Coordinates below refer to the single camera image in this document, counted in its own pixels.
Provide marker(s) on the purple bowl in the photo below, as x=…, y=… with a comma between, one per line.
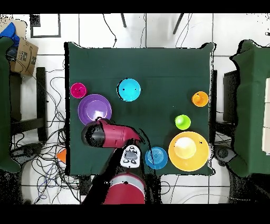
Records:
x=92, y=105

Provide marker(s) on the cyan bowl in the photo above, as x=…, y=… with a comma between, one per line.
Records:
x=129, y=89

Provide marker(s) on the orange bowl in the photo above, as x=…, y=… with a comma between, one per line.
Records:
x=62, y=155

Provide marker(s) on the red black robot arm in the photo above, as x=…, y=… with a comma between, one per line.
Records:
x=114, y=135

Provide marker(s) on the pink cup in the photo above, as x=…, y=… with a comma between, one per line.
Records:
x=78, y=90

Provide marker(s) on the dark green tablecloth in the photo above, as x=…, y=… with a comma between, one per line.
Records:
x=130, y=63

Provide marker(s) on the blue bowl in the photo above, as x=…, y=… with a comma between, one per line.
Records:
x=157, y=158

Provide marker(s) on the black stand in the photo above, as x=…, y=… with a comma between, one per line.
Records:
x=41, y=103

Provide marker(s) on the green cup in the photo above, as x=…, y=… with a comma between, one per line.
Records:
x=182, y=122

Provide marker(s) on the grey floor device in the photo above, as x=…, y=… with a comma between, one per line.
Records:
x=27, y=151
x=223, y=153

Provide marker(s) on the large yellow bowl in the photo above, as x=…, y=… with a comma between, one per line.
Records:
x=188, y=158

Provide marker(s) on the orange cup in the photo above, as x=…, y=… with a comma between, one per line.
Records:
x=200, y=99

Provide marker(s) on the printed cardboard box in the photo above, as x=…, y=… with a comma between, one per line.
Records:
x=25, y=59

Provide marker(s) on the green cloth covered table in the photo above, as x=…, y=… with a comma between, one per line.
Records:
x=4, y=105
x=253, y=105

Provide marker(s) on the dark chair leg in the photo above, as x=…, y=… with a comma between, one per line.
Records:
x=123, y=20
x=178, y=23

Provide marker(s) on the black chair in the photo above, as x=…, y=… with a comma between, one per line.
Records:
x=230, y=95

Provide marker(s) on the blue cloth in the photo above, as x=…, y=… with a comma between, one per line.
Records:
x=9, y=32

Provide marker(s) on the white box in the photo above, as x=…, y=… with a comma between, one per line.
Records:
x=266, y=116

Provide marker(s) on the black floor frame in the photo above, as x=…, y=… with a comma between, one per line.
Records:
x=34, y=21

